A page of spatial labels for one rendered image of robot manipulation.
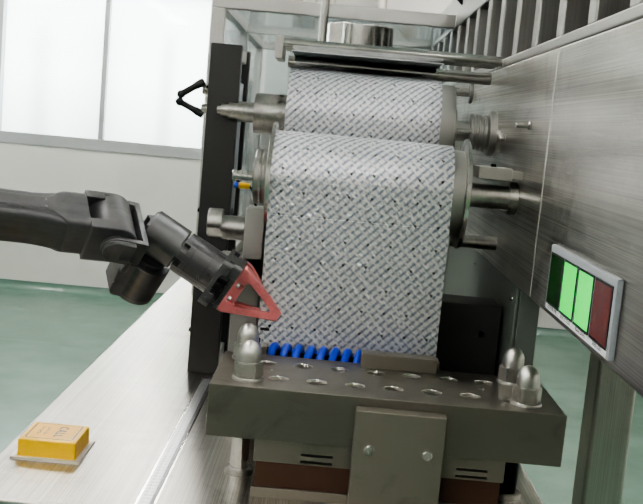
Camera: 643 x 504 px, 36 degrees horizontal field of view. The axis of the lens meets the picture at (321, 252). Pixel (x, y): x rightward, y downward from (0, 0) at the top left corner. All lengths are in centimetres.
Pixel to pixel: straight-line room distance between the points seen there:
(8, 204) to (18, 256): 603
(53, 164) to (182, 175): 90
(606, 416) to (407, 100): 55
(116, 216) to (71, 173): 584
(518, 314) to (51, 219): 61
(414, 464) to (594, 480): 48
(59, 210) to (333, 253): 35
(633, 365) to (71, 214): 69
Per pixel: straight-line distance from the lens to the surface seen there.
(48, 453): 124
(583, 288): 95
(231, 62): 161
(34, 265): 721
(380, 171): 127
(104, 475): 120
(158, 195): 695
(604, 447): 152
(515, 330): 133
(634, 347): 82
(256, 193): 130
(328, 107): 150
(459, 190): 128
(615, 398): 150
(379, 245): 127
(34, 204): 121
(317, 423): 111
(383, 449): 110
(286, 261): 127
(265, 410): 111
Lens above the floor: 132
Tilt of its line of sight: 7 degrees down
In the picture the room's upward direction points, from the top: 5 degrees clockwise
